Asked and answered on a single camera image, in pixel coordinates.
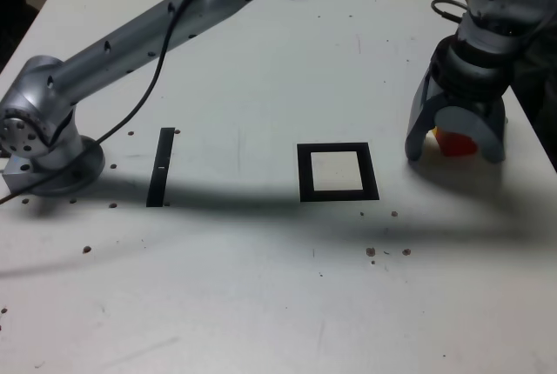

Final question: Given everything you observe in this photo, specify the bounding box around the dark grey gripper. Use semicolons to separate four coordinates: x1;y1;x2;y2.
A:
404;67;508;164

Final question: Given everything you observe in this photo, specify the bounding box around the black tape square outline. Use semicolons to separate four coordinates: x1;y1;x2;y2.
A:
296;142;380;204

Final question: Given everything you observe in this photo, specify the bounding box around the red cube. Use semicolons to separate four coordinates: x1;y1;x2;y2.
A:
436;127;478;157

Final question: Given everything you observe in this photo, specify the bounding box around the black tape strip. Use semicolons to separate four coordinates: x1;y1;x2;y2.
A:
145;127;176;209

